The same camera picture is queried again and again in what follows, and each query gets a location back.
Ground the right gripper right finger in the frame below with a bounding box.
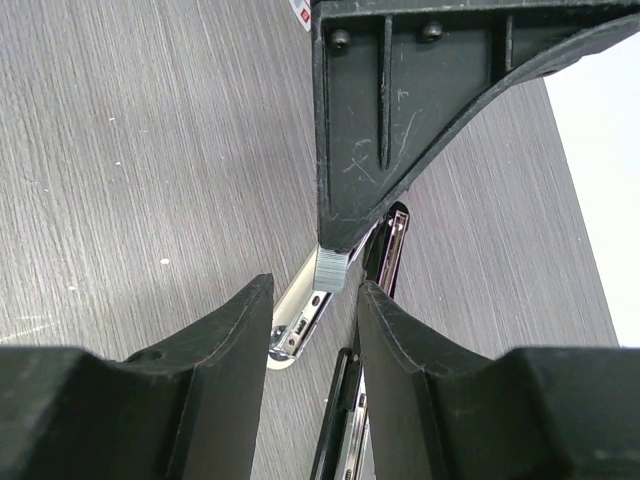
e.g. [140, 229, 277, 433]
[357, 282, 639, 479]

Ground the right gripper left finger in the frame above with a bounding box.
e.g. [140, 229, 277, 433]
[1, 274, 274, 479]

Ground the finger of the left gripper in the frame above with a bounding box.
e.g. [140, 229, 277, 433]
[311, 1, 639, 253]

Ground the red white staple box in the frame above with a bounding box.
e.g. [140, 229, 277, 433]
[289, 0, 311, 32]

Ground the grey staple strip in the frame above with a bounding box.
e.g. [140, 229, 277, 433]
[312, 246, 349, 294]

